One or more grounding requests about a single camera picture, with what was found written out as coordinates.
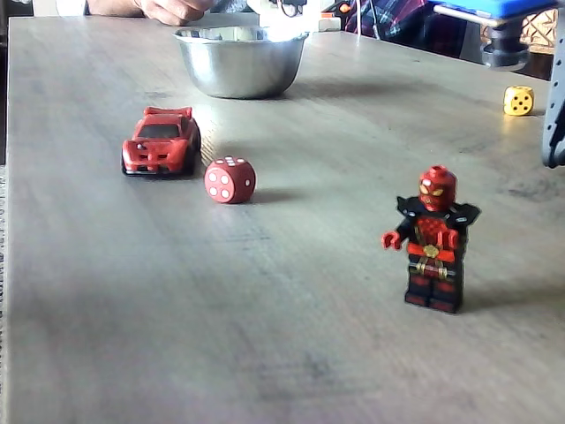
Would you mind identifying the red black lego figure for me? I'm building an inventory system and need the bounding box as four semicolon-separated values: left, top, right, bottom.
380;165;482;314

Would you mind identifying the steel bowl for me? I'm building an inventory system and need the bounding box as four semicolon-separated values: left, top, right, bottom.
172;25;310;100

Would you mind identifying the person's hand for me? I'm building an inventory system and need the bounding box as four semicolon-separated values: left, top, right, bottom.
132;0;207;27

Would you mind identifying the yellow die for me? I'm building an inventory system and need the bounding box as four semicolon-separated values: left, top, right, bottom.
503;85;535;117

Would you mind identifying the person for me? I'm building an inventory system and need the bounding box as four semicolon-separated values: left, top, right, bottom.
344;0;469;58

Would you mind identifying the orange black object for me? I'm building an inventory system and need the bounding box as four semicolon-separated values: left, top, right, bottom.
320;2;354;33

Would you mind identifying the red die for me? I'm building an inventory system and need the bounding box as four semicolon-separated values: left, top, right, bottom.
203;155;257;206

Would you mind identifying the red toy car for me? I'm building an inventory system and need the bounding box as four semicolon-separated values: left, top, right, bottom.
120;105;202;178

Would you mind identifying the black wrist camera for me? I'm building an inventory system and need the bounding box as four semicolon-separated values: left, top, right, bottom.
481;19;531;72

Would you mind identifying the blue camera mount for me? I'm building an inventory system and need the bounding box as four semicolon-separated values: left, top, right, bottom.
430;0;561;27

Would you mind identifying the black wire loop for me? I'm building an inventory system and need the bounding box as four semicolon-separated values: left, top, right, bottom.
278;0;306;19

